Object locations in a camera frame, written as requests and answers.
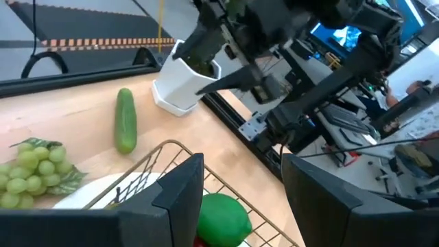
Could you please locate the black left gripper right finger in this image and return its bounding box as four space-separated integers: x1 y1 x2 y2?
281 153 401 247

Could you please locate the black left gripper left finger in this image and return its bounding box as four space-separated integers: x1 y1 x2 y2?
116 153 205 247

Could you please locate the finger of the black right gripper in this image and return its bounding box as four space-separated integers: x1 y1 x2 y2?
195 64 265 96
171 19 228 63

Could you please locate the green lime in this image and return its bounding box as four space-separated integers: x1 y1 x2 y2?
196 193 254 247

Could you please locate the green cucumber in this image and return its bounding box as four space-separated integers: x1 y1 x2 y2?
114 87 139 155

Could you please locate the green grape bunch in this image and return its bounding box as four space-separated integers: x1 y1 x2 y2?
0 137 87 210

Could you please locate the white plant pot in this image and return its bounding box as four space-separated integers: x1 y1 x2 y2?
151 39 222 117

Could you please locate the monitor with blue screen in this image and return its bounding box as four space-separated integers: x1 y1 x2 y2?
309 22 363 60

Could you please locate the white round woven placemat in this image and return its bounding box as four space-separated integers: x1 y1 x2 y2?
53 171 162 210

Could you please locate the black keyboard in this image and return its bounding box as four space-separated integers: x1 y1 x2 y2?
320 104 373 135

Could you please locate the black hazard striped floor mat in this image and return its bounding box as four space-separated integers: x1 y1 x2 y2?
5 1 176 75

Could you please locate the person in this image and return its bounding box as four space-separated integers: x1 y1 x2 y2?
383 79 434 109

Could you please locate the yellow cable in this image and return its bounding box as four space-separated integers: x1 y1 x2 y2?
156 0 166 53

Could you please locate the gold wire basket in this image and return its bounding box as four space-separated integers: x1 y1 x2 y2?
84 139 300 247

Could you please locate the black coiled floor cable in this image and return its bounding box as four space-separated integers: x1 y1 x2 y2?
20 0 69 80

